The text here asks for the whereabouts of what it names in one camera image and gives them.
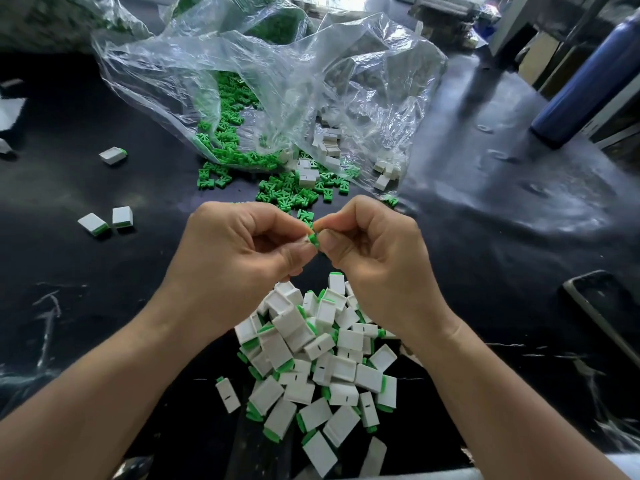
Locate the plastic bag full of green pieces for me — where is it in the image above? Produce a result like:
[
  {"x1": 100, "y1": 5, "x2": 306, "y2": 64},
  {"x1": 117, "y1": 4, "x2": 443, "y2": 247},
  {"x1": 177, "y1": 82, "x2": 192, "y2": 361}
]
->
[{"x1": 160, "y1": 0, "x2": 309, "y2": 46}]

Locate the person's right hand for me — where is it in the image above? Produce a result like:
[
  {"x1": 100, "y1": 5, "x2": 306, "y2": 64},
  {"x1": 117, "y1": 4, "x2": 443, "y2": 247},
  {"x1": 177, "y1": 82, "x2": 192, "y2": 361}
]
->
[{"x1": 312, "y1": 195, "x2": 459, "y2": 336}]

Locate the grey machine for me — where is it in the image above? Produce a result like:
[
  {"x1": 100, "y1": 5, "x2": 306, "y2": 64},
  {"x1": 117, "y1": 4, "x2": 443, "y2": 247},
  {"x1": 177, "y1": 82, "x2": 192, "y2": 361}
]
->
[{"x1": 412, "y1": 0, "x2": 496, "y2": 38}]

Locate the blue cylinder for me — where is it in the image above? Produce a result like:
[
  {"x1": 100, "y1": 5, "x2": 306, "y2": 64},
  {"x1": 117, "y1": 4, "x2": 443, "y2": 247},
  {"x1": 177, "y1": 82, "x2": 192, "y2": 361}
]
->
[{"x1": 530, "y1": 15, "x2": 640, "y2": 149}]

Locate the heap of white caps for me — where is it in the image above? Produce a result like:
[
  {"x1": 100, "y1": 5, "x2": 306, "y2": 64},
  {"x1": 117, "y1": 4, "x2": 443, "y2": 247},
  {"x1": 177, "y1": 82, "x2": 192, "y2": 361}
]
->
[{"x1": 297, "y1": 125, "x2": 403, "y2": 193}]

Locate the large bag of assembled pieces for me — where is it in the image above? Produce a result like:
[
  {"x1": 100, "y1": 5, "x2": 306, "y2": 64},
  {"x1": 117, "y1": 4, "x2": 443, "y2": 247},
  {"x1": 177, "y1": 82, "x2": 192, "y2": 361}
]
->
[{"x1": 0, "y1": 0, "x2": 151, "y2": 54}]

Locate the person's right forearm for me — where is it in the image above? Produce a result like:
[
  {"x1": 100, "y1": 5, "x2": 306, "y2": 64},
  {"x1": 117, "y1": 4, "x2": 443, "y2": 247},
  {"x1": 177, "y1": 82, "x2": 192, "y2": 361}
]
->
[{"x1": 410, "y1": 307, "x2": 629, "y2": 480}]

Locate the person's left forearm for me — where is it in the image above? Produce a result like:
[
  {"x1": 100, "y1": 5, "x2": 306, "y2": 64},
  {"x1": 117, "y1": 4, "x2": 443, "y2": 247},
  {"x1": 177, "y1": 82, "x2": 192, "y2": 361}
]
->
[{"x1": 0, "y1": 303, "x2": 223, "y2": 480}]

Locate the black smartphone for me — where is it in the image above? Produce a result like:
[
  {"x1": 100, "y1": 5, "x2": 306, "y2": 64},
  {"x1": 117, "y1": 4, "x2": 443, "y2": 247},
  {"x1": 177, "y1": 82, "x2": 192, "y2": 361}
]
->
[{"x1": 563, "y1": 269, "x2": 640, "y2": 364}]

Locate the white metal frame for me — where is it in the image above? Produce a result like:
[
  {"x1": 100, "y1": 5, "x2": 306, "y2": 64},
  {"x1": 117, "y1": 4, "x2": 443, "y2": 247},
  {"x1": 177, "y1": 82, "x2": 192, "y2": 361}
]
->
[{"x1": 488, "y1": 0, "x2": 640, "y2": 81}]

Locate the pile of assembled white-green pieces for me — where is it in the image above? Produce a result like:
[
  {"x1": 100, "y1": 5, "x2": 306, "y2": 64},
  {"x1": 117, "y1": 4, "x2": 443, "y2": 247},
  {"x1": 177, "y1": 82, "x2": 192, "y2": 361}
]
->
[{"x1": 235, "y1": 271, "x2": 399, "y2": 480}]

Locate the white paper sheet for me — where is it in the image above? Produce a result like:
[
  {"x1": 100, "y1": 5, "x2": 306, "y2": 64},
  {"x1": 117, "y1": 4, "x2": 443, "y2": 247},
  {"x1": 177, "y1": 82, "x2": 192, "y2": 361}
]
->
[{"x1": 0, "y1": 97, "x2": 27, "y2": 134}]

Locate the person's left hand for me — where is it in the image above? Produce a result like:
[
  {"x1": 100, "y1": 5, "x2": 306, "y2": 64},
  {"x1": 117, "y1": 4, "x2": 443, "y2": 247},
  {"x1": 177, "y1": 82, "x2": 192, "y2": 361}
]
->
[{"x1": 160, "y1": 201, "x2": 319, "y2": 341}]

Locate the brown cardboard box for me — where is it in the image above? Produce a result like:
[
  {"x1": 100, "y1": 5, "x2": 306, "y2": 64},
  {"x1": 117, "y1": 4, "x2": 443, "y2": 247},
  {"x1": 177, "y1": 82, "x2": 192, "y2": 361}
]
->
[{"x1": 518, "y1": 29, "x2": 563, "y2": 88}]

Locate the pile of green clips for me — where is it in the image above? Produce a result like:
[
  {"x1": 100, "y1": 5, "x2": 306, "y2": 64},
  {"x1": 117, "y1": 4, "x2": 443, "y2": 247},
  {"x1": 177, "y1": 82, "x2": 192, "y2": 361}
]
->
[{"x1": 195, "y1": 73, "x2": 401, "y2": 228}]

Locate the clear plastic bag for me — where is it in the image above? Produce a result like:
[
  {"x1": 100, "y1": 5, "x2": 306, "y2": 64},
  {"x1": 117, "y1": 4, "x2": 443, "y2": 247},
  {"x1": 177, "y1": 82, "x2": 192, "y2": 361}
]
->
[{"x1": 92, "y1": 0, "x2": 449, "y2": 191}]

